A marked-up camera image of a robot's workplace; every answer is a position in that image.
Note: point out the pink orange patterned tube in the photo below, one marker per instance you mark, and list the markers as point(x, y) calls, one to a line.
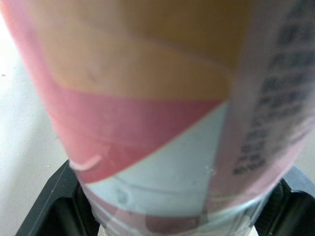
point(147, 98)

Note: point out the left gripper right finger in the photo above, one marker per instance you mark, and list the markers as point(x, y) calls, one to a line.
point(273, 211)

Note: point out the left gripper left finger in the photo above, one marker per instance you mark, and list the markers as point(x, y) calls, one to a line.
point(85, 209)

